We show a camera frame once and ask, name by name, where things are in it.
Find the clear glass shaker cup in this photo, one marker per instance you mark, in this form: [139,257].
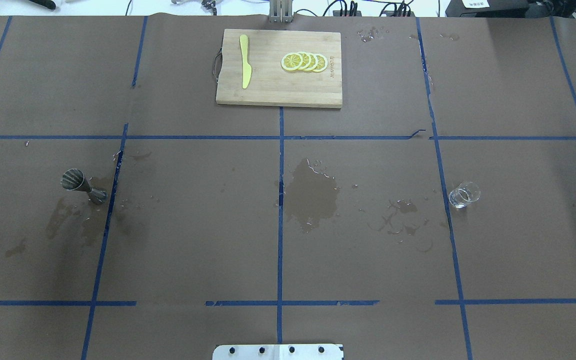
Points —
[465,194]

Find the steel jigger measuring cup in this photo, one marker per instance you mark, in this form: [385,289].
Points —
[75,180]

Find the bamboo cutting board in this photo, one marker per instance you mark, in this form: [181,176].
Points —
[270,84]

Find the yellow plastic knife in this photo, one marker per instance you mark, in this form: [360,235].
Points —
[247,69]

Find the aluminium frame post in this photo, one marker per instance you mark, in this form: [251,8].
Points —
[281,11]

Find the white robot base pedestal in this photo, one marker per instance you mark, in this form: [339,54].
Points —
[299,351]

